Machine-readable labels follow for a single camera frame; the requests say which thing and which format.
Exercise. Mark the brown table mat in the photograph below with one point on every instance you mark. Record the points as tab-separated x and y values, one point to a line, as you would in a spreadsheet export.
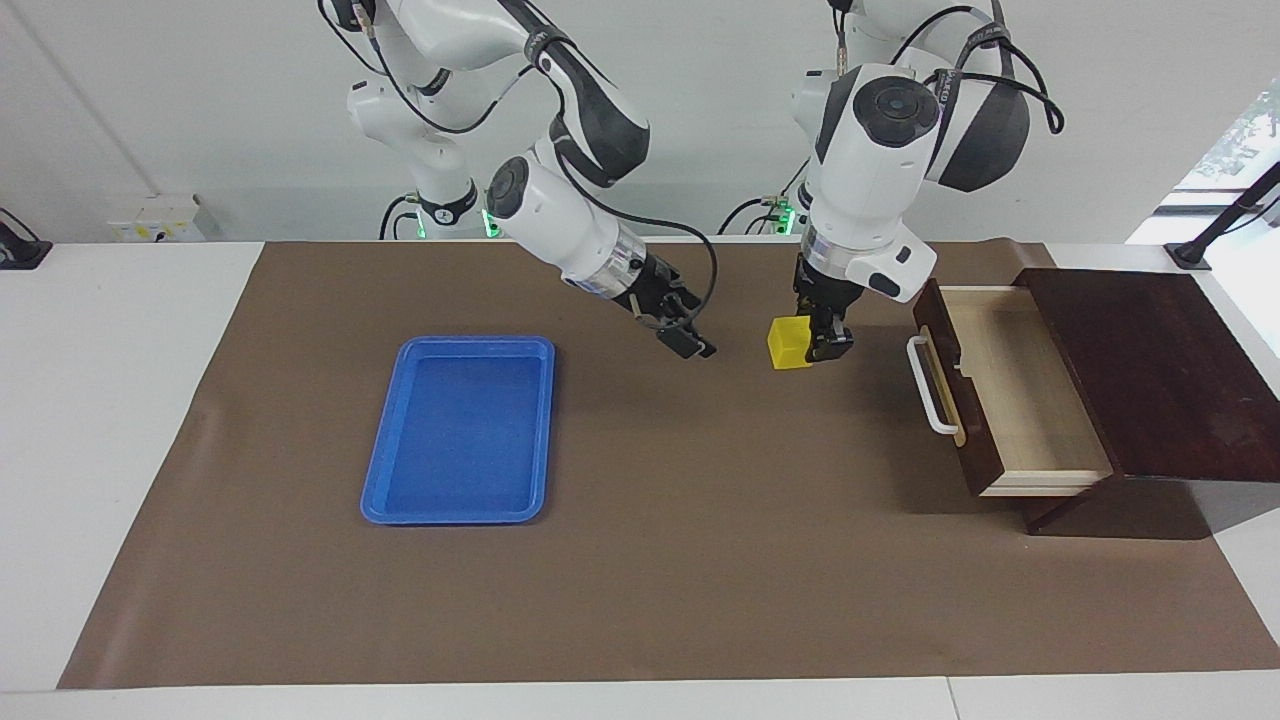
700	560

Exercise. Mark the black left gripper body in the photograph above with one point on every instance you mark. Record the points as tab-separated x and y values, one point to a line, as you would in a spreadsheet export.
828	292

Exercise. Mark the blue plastic tray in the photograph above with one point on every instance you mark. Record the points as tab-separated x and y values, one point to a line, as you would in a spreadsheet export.
460	440

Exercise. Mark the white wall socket box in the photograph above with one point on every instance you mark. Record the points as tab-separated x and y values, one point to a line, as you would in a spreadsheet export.
150	220

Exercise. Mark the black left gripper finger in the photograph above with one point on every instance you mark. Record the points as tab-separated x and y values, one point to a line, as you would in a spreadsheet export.
804	308
832	340

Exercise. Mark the small black mount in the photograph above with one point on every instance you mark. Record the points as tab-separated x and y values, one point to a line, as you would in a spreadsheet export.
20	255

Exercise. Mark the bright window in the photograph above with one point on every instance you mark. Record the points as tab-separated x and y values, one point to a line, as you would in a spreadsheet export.
1250	130

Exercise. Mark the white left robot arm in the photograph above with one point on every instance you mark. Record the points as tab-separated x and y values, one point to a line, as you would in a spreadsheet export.
870	170

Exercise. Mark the black stand with pole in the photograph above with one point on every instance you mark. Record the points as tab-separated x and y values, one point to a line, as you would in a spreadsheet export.
1190	257

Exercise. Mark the dark wooden cabinet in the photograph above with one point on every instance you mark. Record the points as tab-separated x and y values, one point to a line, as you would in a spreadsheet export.
1160	370

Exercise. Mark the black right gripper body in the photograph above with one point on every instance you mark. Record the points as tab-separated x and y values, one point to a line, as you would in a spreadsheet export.
662	292

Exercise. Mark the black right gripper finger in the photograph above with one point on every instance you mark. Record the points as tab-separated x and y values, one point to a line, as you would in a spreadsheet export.
682	340
706	338

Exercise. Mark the yellow cube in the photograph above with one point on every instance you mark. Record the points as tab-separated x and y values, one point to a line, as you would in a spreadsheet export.
788	345

